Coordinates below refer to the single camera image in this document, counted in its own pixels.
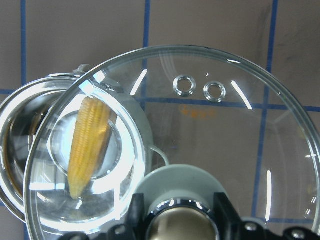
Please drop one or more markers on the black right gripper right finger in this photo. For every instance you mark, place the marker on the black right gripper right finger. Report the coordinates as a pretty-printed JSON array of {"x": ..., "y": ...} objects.
[{"x": 230, "y": 225}]

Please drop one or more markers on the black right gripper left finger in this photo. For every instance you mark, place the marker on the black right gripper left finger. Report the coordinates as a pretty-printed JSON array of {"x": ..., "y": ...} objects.
[{"x": 135, "y": 223}]

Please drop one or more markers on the yellow corn cob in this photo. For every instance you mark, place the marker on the yellow corn cob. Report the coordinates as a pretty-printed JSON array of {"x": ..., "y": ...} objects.
[{"x": 89, "y": 138}]

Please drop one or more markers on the glass pot lid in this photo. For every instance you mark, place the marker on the glass pot lid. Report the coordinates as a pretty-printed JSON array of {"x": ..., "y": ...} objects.
[{"x": 224, "y": 125}]

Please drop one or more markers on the white steel cooking pot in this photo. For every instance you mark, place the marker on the white steel cooking pot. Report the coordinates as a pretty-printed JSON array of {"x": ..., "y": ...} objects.
[{"x": 37, "y": 124}]

